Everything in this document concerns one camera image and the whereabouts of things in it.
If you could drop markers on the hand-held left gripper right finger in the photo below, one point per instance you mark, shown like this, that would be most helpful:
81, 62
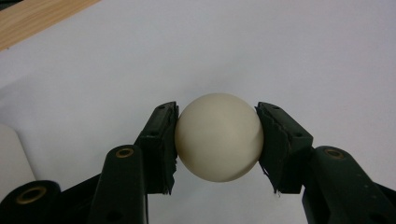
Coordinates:
283, 146

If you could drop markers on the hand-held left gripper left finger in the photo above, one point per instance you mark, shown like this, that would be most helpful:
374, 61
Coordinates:
158, 149

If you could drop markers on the white ball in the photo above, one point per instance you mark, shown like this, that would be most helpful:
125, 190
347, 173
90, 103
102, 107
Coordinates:
219, 137

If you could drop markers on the white plastic bin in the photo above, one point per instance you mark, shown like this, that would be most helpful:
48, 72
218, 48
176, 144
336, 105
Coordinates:
12, 161

